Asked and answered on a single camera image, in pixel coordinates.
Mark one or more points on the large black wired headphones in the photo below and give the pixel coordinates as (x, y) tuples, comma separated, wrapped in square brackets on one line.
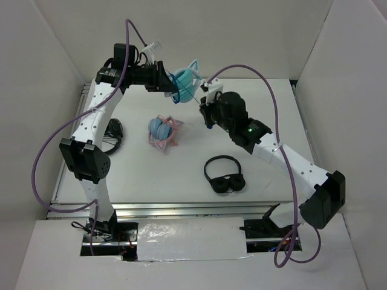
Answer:
[(114, 130)]

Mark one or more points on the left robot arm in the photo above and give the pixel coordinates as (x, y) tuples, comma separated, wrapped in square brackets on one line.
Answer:
[(83, 152)]

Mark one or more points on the pink blue cat headphones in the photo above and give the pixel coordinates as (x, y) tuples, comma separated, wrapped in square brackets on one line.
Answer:
[(162, 131)]

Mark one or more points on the teal cat ear headphones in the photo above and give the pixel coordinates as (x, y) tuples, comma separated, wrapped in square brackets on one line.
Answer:
[(188, 80)]

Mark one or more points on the small black headphones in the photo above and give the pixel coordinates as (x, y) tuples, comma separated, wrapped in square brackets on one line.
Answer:
[(234, 182)]

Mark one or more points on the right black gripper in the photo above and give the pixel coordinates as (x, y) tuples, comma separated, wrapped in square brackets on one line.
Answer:
[(207, 109)]

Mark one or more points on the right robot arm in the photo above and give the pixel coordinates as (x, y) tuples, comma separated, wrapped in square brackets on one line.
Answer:
[(324, 192)]

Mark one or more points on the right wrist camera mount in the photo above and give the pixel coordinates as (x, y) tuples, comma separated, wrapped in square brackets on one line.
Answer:
[(210, 89)]

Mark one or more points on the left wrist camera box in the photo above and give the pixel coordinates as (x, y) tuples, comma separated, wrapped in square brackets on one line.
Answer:
[(150, 50)]

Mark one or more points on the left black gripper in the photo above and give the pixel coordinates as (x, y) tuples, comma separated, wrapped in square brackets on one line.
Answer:
[(164, 83)]

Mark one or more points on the aluminium rail frame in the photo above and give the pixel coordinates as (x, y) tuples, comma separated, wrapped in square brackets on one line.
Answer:
[(145, 181)]

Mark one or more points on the white taped cover plate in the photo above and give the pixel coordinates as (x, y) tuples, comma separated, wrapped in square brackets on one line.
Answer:
[(199, 238)]

